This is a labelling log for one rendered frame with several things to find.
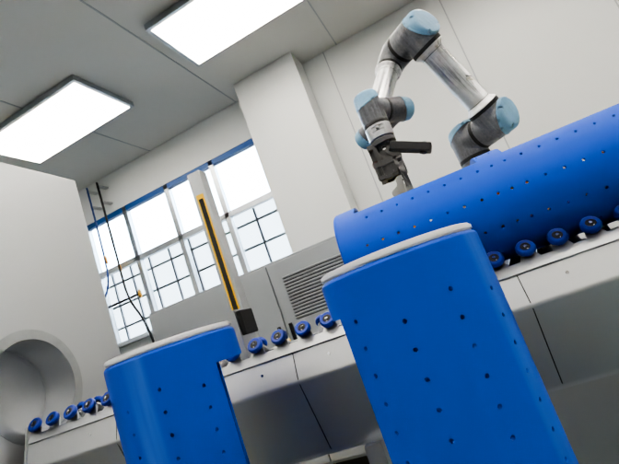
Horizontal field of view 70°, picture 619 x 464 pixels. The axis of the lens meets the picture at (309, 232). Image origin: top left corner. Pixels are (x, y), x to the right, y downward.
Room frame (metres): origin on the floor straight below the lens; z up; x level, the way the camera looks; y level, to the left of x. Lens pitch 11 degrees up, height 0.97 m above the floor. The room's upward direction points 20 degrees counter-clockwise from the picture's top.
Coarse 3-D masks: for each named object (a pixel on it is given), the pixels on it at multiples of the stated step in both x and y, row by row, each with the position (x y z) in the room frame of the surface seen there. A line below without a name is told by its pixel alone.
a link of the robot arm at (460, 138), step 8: (464, 120) 1.58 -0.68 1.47; (456, 128) 1.59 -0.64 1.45; (464, 128) 1.57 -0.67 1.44; (448, 136) 1.64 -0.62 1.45; (456, 136) 1.60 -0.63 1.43; (464, 136) 1.57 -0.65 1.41; (472, 136) 1.55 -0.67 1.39; (456, 144) 1.61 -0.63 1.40; (464, 144) 1.58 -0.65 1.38; (472, 144) 1.57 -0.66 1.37; (480, 144) 1.55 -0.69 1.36; (456, 152) 1.63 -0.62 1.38; (464, 152) 1.59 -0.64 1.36; (472, 152) 1.58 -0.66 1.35
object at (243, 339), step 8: (232, 312) 1.34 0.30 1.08; (240, 312) 1.34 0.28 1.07; (248, 312) 1.39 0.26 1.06; (232, 320) 1.34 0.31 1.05; (240, 320) 1.34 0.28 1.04; (248, 320) 1.37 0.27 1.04; (240, 328) 1.34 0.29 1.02; (248, 328) 1.36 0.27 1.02; (256, 328) 1.41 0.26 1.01; (240, 336) 1.34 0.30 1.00; (248, 336) 1.38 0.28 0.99; (256, 336) 1.43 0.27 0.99; (240, 344) 1.34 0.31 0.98; (248, 352) 1.35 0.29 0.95
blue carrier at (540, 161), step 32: (576, 128) 1.03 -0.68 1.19; (608, 128) 1.00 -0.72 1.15; (480, 160) 1.11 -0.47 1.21; (512, 160) 1.06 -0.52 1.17; (544, 160) 1.03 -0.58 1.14; (576, 160) 1.01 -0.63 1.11; (608, 160) 1.00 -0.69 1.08; (416, 192) 1.13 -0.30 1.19; (448, 192) 1.09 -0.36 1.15; (480, 192) 1.07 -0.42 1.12; (512, 192) 1.05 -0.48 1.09; (544, 192) 1.03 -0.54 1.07; (576, 192) 1.03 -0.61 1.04; (608, 192) 1.02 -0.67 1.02; (352, 224) 1.17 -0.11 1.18; (384, 224) 1.13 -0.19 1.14; (416, 224) 1.10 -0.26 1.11; (448, 224) 1.09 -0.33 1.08; (480, 224) 1.08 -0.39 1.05; (512, 224) 1.07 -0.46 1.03; (544, 224) 1.07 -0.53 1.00; (576, 224) 1.08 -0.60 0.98; (352, 256) 1.15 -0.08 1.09; (512, 256) 1.16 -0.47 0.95
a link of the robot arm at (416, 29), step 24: (408, 24) 1.37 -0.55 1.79; (432, 24) 1.38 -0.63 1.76; (408, 48) 1.42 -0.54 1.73; (432, 48) 1.40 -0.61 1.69; (432, 72) 1.47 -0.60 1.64; (456, 72) 1.43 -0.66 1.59; (456, 96) 1.48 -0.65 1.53; (480, 96) 1.45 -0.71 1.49; (480, 120) 1.48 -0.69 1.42; (504, 120) 1.44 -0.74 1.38
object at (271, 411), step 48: (528, 288) 1.07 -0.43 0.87; (576, 288) 1.04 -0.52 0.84; (528, 336) 1.09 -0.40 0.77; (576, 336) 1.08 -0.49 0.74; (240, 384) 1.26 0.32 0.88; (288, 384) 1.22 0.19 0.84; (336, 384) 1.20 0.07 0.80; (576, 384) 1.12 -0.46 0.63; (96, 432) 1.39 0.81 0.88; (240, 432) 1.29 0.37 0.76; (288, 432) 1.27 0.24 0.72; (336, 432) 1.25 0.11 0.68
